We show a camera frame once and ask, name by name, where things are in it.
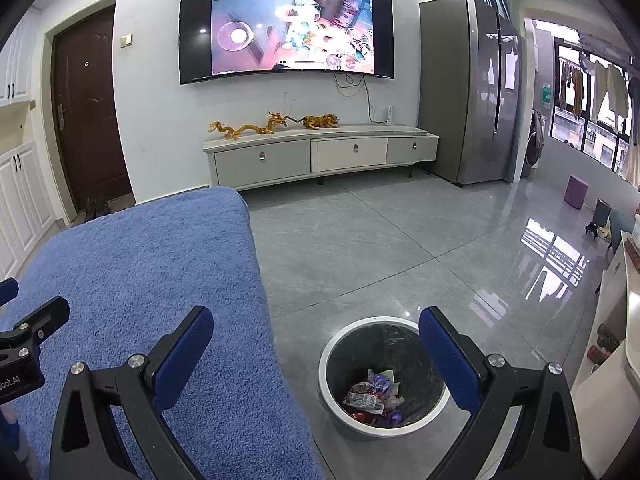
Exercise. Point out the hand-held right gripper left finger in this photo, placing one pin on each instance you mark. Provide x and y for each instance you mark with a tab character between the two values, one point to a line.
185	355

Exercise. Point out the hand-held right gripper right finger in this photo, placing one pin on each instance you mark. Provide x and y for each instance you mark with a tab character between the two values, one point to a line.
447	360

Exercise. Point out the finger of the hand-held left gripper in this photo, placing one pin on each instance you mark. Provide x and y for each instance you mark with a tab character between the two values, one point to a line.
7	291
45	320

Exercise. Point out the white tissue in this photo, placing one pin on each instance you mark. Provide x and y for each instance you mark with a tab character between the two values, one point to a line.
395	401

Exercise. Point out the purple wrapper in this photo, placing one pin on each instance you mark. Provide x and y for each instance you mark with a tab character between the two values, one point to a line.
395	416
382	381

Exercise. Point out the silver white wrapper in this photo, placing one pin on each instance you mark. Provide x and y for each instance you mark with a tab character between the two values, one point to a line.
362	397

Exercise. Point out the red snack packet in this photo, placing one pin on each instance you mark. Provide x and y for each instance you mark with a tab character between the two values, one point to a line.
362	416

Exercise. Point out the white rimmed trash bin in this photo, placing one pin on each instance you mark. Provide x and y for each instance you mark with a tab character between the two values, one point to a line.
324	370

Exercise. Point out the blue blanket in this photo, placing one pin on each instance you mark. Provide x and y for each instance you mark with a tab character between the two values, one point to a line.
150	260

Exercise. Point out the dark shoes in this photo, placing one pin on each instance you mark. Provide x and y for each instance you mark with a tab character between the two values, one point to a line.
97	208

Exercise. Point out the white side table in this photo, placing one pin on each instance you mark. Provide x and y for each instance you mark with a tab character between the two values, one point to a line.
612	300

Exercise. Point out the brown door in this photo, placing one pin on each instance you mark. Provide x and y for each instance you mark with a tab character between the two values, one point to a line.
90	105

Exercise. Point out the purple stool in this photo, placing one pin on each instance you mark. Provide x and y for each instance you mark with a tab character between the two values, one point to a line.
576	192

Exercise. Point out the small dark bin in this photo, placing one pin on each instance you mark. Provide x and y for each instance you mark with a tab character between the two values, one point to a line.
602	211

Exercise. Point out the teal chair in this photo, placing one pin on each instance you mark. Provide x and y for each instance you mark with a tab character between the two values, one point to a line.
619	225

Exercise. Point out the golden dragon figurine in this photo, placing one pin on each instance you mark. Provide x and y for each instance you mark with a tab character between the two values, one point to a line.
247	127

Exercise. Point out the white television cabinet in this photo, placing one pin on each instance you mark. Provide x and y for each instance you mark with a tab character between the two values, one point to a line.
320	152

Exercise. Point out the white router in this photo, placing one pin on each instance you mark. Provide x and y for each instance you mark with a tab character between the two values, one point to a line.
390	115

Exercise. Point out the grey refrigerator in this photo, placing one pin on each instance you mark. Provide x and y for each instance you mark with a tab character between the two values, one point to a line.
465	95

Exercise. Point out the golden tiger figurine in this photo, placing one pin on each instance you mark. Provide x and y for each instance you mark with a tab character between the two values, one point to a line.
320	121

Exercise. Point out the window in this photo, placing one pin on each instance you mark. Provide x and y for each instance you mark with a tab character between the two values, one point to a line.
595	130

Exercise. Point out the brown hanging garment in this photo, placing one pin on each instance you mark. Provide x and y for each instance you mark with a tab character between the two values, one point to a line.
571	87

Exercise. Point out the white hanging garment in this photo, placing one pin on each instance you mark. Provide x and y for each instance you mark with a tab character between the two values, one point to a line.
607	90

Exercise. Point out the white wall cabinet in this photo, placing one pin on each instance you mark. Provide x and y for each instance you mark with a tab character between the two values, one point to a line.
20	195

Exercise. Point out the wall light switch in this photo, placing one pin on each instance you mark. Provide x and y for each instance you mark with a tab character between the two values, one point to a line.
127	39

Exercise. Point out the green wall sticker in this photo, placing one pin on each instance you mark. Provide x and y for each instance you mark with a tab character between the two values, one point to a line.
546	94

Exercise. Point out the wall television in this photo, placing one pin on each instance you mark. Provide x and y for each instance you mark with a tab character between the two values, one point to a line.
290	22

